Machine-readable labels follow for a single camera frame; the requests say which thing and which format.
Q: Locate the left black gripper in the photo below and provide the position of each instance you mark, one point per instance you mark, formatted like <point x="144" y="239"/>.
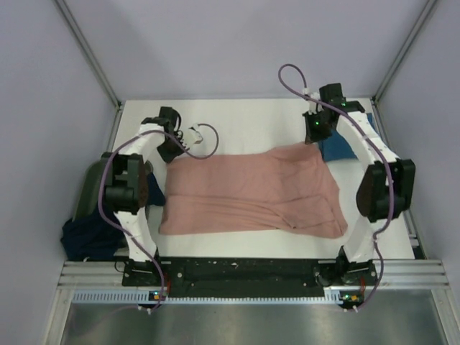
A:
<point x="169" y="157"/>

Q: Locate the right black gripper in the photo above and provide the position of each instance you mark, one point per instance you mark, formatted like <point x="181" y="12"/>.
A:
<point x="310" y="136"/>

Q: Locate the pink t shirt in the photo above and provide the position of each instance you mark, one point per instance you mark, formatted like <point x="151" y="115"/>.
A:
<point x="289" y="188"/>

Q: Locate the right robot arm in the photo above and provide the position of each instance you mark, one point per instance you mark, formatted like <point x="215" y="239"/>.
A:
<point x="387" y="184"/>

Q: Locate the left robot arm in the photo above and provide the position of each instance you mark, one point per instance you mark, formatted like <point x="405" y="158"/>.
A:
<point x="125" y="187"/>

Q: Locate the folded teal t shirt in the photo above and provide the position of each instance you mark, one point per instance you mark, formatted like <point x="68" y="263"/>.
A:
<point x="331" y="146"/>

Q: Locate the green plastic bin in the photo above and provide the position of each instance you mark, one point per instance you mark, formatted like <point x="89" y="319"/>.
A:
<point x="87" y="199"/>

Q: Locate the navy blue t shirt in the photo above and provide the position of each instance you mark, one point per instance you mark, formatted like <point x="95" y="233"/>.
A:
<point x="91" y="238"/>

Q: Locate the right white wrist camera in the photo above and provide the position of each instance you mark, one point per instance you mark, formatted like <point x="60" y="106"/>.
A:
<point x="312" y="98"/>

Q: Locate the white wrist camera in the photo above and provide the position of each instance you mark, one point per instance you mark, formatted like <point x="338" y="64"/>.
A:
<point x="192" y="136"/>
<point x="312" y="98"/>

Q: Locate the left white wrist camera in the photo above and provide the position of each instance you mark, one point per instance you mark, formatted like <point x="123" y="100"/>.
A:
<point x="192" y="136"/>

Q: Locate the left aluminium frame post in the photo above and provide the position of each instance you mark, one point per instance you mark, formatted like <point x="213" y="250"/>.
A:
<point x="87" y="52"/>

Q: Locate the aluminium frame post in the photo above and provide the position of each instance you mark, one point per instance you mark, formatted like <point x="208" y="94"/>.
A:
<point x="87" y="52"/>
<point x="428" y="10"/>

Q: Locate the right aluminium frame post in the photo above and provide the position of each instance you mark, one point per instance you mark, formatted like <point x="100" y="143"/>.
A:
<point x="428" y="10"/>

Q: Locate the front aluminium rail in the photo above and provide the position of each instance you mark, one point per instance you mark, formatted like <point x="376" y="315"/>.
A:
<point x="404" y="274"/>

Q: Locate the slotted grey cable duct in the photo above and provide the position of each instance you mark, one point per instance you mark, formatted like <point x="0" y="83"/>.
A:
<point x="150" y="295"/>

